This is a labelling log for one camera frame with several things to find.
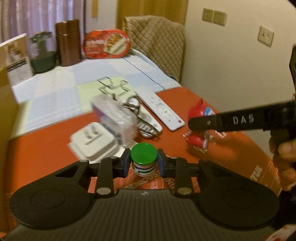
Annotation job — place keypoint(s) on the white remote control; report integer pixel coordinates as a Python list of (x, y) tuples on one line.
[(167, 116)]

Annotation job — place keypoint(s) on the person's right hand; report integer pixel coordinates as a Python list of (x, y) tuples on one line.
[(283, 158)]

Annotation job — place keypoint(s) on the white product box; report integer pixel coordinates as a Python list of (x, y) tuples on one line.
[(15, 59)]

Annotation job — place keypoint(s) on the red cat figurine toy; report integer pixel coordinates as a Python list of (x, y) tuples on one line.
[(197, 123)]

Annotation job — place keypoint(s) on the wall switch plate pair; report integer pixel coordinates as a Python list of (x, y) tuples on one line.
[(213, 16)]

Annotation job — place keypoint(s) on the brown cardboard box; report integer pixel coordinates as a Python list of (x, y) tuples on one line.
[(9, 109)]

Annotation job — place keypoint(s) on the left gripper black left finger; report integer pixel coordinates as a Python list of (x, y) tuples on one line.
[(105, 172)]

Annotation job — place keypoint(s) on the wooden wall strip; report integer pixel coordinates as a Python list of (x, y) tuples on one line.
[(94, 8)]

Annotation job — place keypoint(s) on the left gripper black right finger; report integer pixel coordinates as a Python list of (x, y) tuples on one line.
[(182, 172)]

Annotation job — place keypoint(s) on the purple curtain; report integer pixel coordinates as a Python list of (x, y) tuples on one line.
[(31, 17)]

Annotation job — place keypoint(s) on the red printed cardboard mat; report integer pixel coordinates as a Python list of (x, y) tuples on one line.
[(44, 151)]

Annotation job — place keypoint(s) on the metal wire stand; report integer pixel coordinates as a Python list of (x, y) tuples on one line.
[(118, 88)]

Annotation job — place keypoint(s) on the dark green glass jar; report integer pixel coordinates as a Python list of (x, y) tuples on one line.
[(42, 52)]

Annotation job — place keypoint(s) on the pastel checkered tablecloth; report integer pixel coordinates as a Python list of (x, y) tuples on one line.
[(65, 92)]

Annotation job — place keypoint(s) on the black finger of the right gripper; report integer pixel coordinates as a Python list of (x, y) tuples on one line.
[(279, 116)]

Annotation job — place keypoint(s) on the white power adapter plug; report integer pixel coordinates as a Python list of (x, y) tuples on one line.
[(93, 142)]

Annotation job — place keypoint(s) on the green capped small bottle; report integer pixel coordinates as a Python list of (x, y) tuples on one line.
[(144, 159)]

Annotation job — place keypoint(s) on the white wall socket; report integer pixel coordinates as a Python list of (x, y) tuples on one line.
[(265, 36)]

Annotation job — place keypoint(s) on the brown cylindrical canister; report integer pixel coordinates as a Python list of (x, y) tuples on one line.
[(68, 42)]

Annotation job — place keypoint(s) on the clear plastic packet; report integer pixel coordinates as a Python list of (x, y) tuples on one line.
[(117, 119)]

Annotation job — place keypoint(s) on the red oval food tin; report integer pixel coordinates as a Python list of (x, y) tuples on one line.
[(103, 44)]

